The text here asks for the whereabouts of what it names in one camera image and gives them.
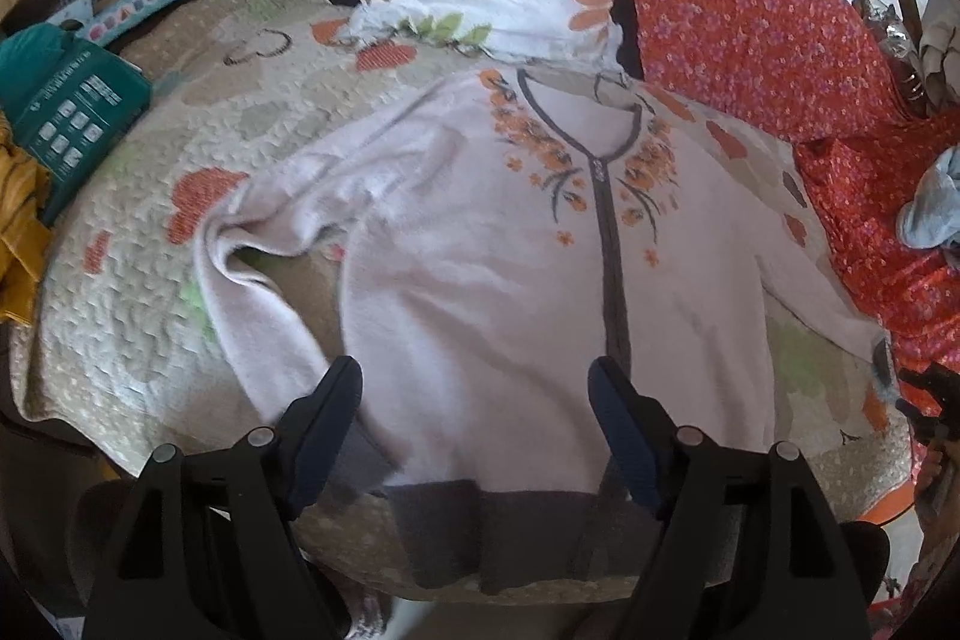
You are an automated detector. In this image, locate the pale pink floral cardigan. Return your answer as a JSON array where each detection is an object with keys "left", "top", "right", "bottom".
[{"left": 194, "top": 68, "right": 878, "bottom": 594}]

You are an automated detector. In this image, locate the quilted patterned bedspread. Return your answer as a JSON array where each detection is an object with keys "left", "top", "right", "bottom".
[{"left": 8, "top": 0, "right": 913, "bottom": 606}]

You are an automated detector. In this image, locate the light blue cloth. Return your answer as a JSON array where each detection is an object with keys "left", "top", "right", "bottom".
[{"left": 896, "top": 146, "right": 960, "bottom": 250}]

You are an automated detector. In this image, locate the yellow striped garment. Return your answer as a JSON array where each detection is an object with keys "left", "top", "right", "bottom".
[{"left": 0, "top": 115, "right": 52, "bottom": 325}]

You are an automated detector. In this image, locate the red floral blanket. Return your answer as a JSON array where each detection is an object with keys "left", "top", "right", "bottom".
[{"left": 633, "top": 0, "right": 958, "bottom": 370}]

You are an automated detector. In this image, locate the teal packaged box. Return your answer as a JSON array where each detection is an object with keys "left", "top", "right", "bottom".
[{"left": 2, "top": 23, "right": 151, "bottom": 226}]

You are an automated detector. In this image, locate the light blue patterned strip box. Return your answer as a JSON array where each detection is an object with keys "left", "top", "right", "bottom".
[{"left": 76, "top": 0, "right": 178, "bottom": 47}]

